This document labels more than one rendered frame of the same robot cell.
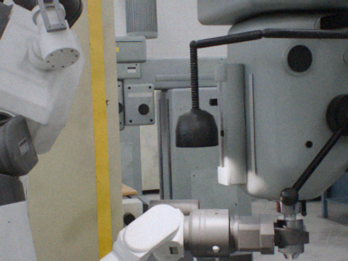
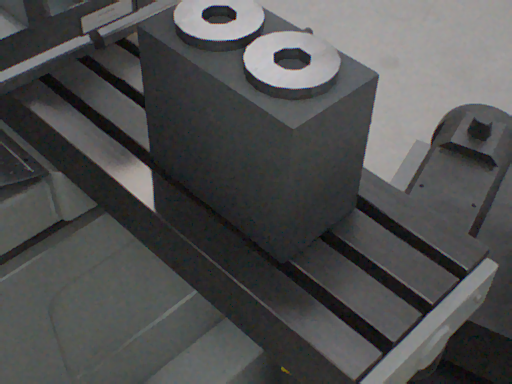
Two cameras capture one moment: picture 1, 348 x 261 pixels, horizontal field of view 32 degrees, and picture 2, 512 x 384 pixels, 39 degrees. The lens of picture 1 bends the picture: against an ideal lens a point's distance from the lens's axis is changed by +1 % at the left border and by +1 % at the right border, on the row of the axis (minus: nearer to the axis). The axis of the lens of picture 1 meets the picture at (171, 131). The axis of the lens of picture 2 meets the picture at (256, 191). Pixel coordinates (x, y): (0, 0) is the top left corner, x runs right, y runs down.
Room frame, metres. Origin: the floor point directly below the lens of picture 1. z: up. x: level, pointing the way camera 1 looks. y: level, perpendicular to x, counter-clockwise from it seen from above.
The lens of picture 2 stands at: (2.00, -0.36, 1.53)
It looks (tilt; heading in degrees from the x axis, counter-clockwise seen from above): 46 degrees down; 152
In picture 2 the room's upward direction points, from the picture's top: 2 degrees clockwise
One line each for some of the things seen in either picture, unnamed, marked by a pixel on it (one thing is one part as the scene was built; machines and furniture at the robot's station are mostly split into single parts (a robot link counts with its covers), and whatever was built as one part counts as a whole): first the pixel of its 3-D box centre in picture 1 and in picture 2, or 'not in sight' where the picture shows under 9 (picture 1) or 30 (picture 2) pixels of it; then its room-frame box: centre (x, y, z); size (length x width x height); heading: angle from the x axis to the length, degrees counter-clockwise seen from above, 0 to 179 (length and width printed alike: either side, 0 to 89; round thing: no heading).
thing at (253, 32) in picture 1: (230, 39); not in sight; (0.92, -0.10, 1.58); 0.17 x 0.01 x 0.01; 35
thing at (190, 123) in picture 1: (196, 127); not in sight; (0.99, -0.04, 1.44); 0.07 x 0.07 x 0.06
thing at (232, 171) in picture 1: (230, 124); not in sight; (1.05, -0.11, 1.45); 0.04 x 0.04 x 0.21; 18
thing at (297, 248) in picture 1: (290, 237); not in sight; (1.09, -0.21, 1.23); 0.05 x 0.05 x 0.05
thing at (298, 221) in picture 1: (290, 220); not in sight; (1.09, -0.21, 1.26); 0.05 x 0.05 x 0.01
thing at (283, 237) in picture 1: (291, 237); not in sight; (1.05, -0.21, 1.24); 0.06 x 0.02 x 0.03; 83
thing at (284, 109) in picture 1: (289, 107); not in sight; (1.09, -0.21, 1.47); 0.21 x 0.19 x 0.32; 18
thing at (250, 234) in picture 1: (240, 234); not in sight; (1.10, -0.12, 1.24); 0.13 x 0.12 x 0.10; 173
